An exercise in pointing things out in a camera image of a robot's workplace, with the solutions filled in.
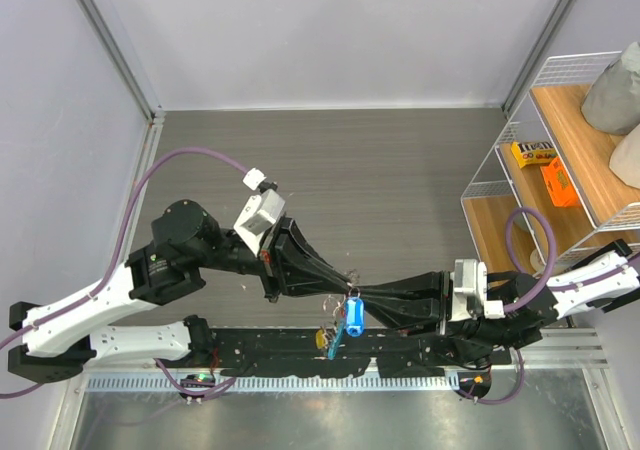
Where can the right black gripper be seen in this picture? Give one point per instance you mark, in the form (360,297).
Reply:
(421,301)

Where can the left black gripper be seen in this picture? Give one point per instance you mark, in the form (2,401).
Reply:
(288,263)

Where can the large silver keyring with keys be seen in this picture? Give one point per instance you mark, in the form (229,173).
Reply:
(329,336)

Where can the silver key with blue tag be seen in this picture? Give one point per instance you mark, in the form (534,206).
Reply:
(354,315)

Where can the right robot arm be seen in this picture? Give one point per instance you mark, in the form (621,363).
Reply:
(606,279)

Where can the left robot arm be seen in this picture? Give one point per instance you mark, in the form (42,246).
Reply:
(59,339)

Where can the orange candy box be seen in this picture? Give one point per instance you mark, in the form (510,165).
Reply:
(559,186)

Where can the yellow candy bag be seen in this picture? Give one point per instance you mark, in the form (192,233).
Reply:
(533,153)

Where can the white rounded object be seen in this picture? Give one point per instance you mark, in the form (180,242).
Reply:
(625,159)

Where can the grey stone-like object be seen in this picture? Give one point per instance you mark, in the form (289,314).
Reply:
(611,104)

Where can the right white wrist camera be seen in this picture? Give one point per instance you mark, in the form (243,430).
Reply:
(469,297)

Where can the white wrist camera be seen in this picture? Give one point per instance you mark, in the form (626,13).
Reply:
(261,211)
(469,297)

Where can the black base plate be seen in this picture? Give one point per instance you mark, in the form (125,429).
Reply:
(284,352)

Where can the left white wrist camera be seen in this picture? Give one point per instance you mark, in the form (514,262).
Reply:
(261,211)

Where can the white slotted cable duct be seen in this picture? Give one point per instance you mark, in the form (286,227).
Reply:
(370,381)

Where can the white wire shelf rack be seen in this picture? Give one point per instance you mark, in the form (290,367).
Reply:
(550,110)

